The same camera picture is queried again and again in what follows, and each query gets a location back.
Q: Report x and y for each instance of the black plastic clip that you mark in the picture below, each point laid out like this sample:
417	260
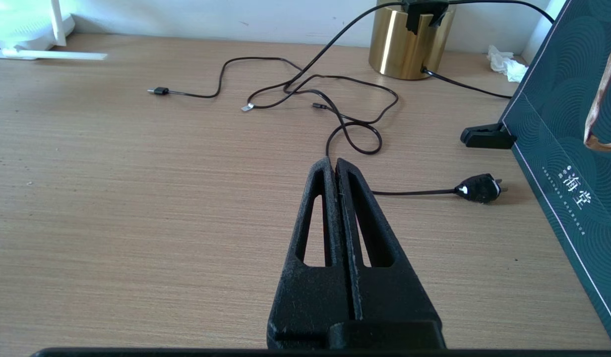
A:
486	137

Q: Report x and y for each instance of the crumpled white tissue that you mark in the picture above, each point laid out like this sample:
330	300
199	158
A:
506	64

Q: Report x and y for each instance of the white router with antennas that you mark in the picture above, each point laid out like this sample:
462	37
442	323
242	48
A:
23	25

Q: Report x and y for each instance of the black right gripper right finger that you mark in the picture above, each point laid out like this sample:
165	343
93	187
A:
385	292

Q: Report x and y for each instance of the brass desk lamp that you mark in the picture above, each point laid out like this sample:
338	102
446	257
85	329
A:
404	49

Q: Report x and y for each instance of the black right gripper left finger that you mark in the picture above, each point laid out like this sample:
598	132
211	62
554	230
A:
310	297

